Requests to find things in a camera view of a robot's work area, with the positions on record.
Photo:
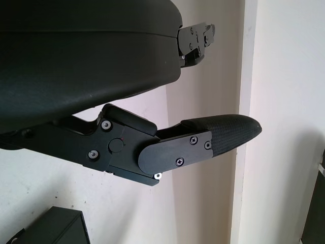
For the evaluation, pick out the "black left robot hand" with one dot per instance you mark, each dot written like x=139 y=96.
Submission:
x=76 y=71

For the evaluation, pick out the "black printed box lid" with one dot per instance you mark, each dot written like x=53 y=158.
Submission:
x=61 y=226

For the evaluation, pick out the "dark background object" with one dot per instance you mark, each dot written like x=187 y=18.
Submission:
x=314 y=208

